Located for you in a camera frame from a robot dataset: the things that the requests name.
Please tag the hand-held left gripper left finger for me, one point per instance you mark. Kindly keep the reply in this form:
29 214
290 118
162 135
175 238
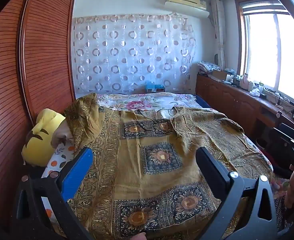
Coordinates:
77 172

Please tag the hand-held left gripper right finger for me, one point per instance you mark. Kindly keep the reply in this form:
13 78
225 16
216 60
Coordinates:
212 171

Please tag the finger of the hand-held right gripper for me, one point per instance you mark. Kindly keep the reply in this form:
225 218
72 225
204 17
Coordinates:
291 133

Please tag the golden sunflower print cloth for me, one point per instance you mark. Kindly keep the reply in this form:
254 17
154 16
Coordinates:
137 180

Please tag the person's right hand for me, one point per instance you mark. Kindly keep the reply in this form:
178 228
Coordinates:
291 187

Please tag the yellow plush toy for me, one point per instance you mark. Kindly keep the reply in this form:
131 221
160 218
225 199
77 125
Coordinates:
37 140

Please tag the folded golden patterned cloth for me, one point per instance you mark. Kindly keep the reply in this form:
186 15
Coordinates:
84 120

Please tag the white crumpled bag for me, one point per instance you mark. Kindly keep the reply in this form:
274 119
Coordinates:
255 92

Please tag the white plastic bottle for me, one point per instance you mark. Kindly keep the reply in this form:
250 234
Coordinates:
243 81

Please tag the wooden side cabinet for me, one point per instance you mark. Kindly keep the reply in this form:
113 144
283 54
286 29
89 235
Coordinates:
227 97

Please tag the wooden framed window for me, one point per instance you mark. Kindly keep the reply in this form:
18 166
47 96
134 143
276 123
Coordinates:
274 50

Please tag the pink floral blanket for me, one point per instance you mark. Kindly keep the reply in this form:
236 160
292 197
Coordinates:
137 102

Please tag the cardboard box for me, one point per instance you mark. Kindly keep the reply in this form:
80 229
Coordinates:
220 75

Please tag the blue box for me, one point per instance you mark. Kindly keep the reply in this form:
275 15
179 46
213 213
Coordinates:
154 88

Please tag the stack of patterned cloths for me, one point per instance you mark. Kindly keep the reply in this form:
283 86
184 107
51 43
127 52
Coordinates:
208 67

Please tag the wooden slatted wardrobe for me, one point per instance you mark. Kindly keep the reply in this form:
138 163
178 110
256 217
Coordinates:
37 55

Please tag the white window drape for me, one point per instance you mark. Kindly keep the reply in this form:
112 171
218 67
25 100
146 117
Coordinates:
218 30

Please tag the circle patterned sheer curtain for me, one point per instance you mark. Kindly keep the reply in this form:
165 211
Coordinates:
132 55

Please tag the wall air conditioner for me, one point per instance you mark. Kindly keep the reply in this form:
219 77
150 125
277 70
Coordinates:
187 2

